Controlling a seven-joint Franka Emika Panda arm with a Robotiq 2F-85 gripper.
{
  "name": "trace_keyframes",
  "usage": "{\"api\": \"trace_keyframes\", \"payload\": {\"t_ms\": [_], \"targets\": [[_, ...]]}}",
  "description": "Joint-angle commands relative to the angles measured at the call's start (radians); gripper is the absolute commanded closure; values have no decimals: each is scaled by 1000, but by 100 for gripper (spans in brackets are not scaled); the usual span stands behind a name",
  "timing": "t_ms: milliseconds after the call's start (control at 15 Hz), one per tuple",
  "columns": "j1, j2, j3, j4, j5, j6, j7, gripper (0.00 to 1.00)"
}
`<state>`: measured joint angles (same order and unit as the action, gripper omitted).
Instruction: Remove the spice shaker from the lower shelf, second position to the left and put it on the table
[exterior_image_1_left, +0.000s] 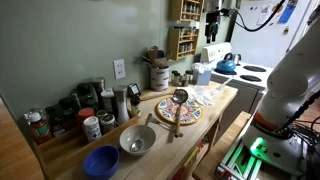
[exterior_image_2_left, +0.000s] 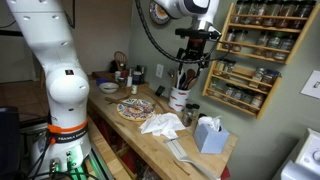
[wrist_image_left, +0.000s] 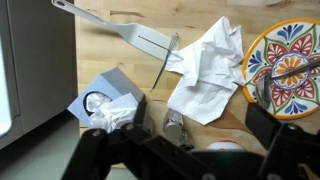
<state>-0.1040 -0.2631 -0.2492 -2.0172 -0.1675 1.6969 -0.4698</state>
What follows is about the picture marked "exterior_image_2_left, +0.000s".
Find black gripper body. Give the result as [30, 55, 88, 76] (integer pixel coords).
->
[175, 28, 221, 64]

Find small spice shaker jar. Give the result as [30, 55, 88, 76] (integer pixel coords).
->
[224, 83, 235, 96]

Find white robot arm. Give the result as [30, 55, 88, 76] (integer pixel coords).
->
[6, 0, 221, 171]

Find dark lid spice jars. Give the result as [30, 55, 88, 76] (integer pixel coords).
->
[182, 104, 200, 127]

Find lower wooden spice rack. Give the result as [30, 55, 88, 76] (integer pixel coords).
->
[202, 60, 282, 119]

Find wooden spice rack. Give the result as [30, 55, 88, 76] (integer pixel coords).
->
[202, 60, 282, 119]
[217, 0, 320, 64]

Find upper wooden spice rack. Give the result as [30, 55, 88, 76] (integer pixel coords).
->
[217, 0, 320, 64]

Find white red utensil crock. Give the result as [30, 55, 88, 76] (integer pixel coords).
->
[169, 87, 190, 112]

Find small black timer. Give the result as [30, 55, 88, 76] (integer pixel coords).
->
[155, 86, 165, 97]

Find white crumpled cloth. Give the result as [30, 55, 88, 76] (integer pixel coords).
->
[140, 113, 185, 139]

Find colourful patterned plate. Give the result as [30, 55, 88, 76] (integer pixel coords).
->
[116, 99, 155, 121]

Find blue tissue box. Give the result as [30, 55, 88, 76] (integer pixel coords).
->
[194, 124, 230, 154]

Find white ceramic bowl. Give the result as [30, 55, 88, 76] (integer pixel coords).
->
[99, 82, 119, 94]

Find blue plastic bowl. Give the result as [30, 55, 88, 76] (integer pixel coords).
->
[96, 78, 110, 86]

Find white stove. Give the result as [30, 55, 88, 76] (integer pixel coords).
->
[272, 128, 320, 180]

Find white wall outlet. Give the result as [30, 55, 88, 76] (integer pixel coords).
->
[156, 64, 164, 78]

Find decorative wall plate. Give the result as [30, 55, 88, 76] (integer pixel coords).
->
[149, 0, 171, 25]

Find metal ladle wooden handle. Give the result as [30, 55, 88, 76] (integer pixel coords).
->
[104, 97, 143, 111]

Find white light switch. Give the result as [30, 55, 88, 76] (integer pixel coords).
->
[300, 70, 320, 99]

